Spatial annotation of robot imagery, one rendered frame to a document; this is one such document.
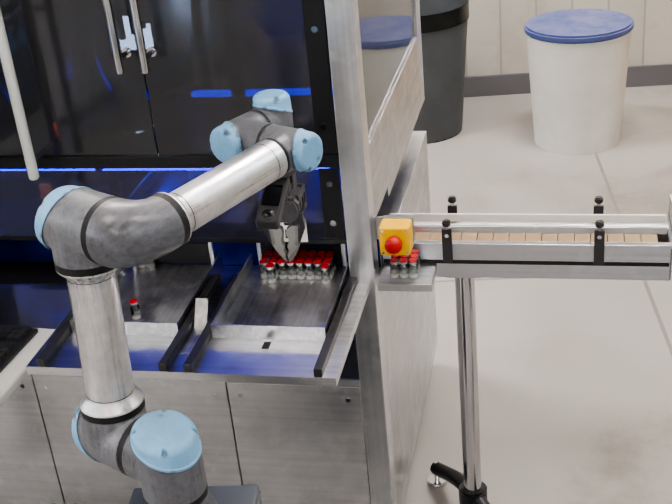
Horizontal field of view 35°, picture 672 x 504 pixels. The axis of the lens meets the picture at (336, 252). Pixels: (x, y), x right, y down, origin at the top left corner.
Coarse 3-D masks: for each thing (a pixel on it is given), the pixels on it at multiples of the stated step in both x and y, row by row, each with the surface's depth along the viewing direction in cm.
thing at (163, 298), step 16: (128, 272) 272; (144, 272) 271; (160, 272) 270; (176, 272) 270; (192, 272) 269; (208, 272) 261; (128, 288) 264; (144, 288) 264; (160, 288) 263; (176, 288) 262; (192, 288) 261; (128, 304) 257; (144, 304) 256; (160, 304) 256; (176, 304) 255; (192, 304) 250; (128, 320) 250; (144, 320) 249; (160, 320) 249; (176, 320) 248
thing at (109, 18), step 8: (104, 0) 229; (104, 8) 230; (112, 8) 231; (112, 16) 231; (112, 24) 232; (112, 32) 232; (112, 40) 233; (112, 48) 234; (128, 48) 241; (112, 56) 235; (120, 56) 235; (128, 56) 241; (120, 64) 236; (120, 72) 237
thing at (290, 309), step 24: (240, 288) 259; (264, 288) 258; (288, 288) 257; (312, 288) 256; (336, 288) 255; (240, 312) 249; (264, 312) 248; (288, 312) 247; (312, 312) 246; (216, 336) 240; (240, 336) 238; (264, 336) 237; (288, 336) 236; (312, 336) 235
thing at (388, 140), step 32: (416, 0) 317; (416, 32) 320; (416, 64) 319; (416, 96) 320; (384, 128) 266; (0, 160) 260; (64, 160) 257; (96, 160) 255; (128, 160) 253; (160, 160) 252; (192, 160) 250; (384, 160) 267; (384, 192) 267
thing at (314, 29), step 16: (304, 0) 227; (320, 0) 227; (304, 16) 229; (320, 16) 228; (320, 32) 230; (320, 48) 232; (320, 64) 233; (320, 80) 235; (320, 96) 237; (320, 112) 238; (320, 128) 240; (320, 176) 245; (336, 176) 245; (336, 192) 246; (336, 208) 248; (336, 224) 250
